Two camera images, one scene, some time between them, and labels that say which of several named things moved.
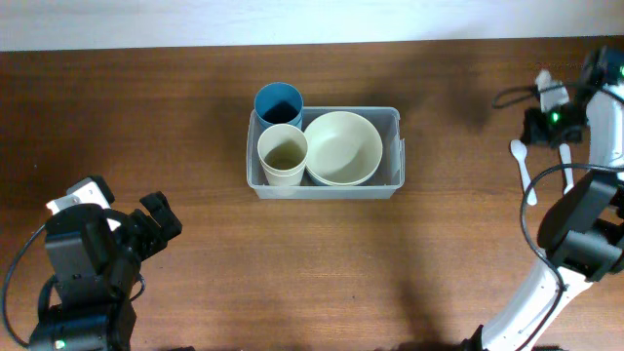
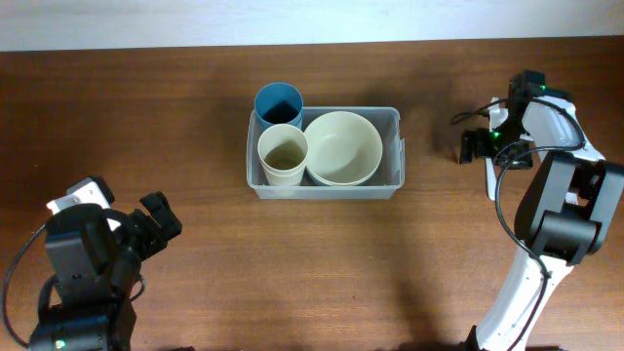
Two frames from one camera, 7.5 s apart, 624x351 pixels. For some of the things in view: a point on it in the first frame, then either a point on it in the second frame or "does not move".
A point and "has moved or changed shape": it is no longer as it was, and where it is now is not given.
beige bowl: [342, 148] does not move
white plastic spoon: [519, 151] has moved or changed shape
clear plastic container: [389, 175] does not move
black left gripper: [153, 240] does not move
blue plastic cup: [278, 103] does not move
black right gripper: [532, 132] → [518, 159]
